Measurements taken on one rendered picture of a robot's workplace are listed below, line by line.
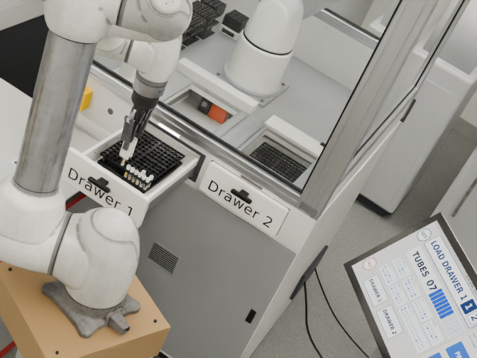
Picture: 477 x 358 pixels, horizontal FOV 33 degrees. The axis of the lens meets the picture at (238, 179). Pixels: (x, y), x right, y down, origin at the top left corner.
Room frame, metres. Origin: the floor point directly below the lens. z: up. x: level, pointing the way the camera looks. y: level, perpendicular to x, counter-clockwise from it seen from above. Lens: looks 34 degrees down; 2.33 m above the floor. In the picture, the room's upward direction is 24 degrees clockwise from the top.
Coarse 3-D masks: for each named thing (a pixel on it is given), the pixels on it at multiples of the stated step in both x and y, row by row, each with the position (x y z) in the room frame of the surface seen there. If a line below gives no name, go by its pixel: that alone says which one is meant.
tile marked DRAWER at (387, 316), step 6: (390, 306) 1.67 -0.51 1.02; (378, 312) 1.66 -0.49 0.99; (384, 312) 1.66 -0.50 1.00; (390, 312) 1.65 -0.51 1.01; (378, 318) 1.64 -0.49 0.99; (384, 318) 1.64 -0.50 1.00; (390, 318) 1.63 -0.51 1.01; (396, 318) 1.63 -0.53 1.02; (384, 324) 1.62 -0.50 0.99; (390, 324) 1.62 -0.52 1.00; (396, 324) 1.62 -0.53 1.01; (384, 330) 1.60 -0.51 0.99; (390, 330) 1.60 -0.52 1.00; (396, 330) 1.60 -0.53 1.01; (402, 330) 1.59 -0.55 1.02; (390, 336) 1.59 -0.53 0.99
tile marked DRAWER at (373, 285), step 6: (372, 276) 1.77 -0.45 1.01; (378, 276) 1.76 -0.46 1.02; (366, 282) 1.75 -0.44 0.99; (372, 282) 1.75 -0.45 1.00; (378, 282) 1.74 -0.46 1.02; (366, 288) 1.73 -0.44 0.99; (372, 288) 1.73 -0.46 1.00; (378, 288) 1.73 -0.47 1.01; (384, 288) 1.72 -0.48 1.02; (372, 294) 1.71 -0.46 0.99; (378, 294) 1.71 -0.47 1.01; (384, 294) 1.71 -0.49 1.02; (372, 300) 1.69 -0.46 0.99; (378, 300) 1.69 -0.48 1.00; (384, 300) 1.69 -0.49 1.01
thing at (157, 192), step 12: (120, 132) 2.06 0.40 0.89; (144, 132) 2.16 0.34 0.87; (156, 132) 2.15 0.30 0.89; (96, 144) 1.95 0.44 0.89; (108, 144) 2.01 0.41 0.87; (168, 144) 2.14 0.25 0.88; (96, 156) 1.95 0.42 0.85; (192, 156) 2.12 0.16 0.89; (180, 168) 2.10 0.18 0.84; (192, 168) 2.08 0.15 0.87; (168, 180) 1.94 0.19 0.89; (180, 180) 2.01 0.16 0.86; (156, 192) 1.86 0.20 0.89; (168, 192) 1.94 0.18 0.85
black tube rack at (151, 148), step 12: (120, 144) 2.00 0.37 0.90; (144, 144) 2.05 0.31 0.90; (156, 144) 2.08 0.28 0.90; (108, 156) 1.96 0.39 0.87; (120, 156) 1.94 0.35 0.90; (132, 156) 1.96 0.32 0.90; (144, 156) 1.99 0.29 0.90; (156, 156) 2.02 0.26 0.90; (168, 156) 2.04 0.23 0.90; (180, 156) 2.07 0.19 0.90; (108, 168) 1.90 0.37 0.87; (120, 168) 1.93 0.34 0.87; (144, 168) 1.93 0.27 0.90; (156, 168) 1.96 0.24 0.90; (168, 168) 1.99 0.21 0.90; (156, 180) 1.94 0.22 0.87; (144, 192) 1.87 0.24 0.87
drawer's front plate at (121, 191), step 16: (80, 160) 1.82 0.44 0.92; (64, 176) 1.83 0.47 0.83; (80, 176) 1.82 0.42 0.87; (96, 176) 1.80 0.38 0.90; (112, 176) 1.80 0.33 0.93; (96, 192) 1.80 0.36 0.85; (112, 192) 1.79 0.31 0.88; (128, 192) 1.78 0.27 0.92; (128, 208) 1.77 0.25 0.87; (144, 208) 1.76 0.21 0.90
